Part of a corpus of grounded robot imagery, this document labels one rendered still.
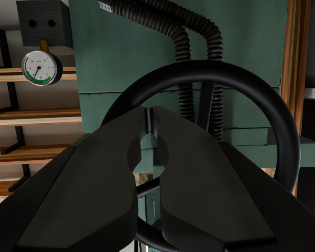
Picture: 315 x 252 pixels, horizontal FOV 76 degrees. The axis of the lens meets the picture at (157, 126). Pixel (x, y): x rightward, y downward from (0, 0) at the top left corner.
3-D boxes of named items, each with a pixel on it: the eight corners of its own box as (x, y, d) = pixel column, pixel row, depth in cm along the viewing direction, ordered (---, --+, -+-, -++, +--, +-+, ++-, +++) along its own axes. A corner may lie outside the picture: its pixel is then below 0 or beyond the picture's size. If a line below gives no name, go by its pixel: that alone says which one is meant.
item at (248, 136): (268, 128, 46) (267, 144, 47) (233, 113, 66) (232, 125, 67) (91, 134, 45) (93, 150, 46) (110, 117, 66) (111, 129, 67)
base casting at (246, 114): (283, 87, 44) (279, 128, 46) (210, 84, 100) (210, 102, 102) (76, 93, 43) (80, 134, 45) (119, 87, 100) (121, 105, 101)
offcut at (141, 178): (133, 164, 53) (134, 177, 54) (124, 170, 50) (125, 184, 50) (147, 166, 51) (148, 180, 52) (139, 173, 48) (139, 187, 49)
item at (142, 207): (144, 193, 86) (146, 224, 89) (145, 183, 94) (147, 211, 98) (124, 194, 85) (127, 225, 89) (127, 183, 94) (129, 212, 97)
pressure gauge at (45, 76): (52, 37, 35) (59, 85, 37) (62, 41, 39) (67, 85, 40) (16, 38, 35) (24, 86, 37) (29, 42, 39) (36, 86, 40)
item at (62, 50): (59, -2, 36) (65, 46, 38) (83, 19, 48) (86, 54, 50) (12, -1, 36) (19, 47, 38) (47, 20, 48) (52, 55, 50)
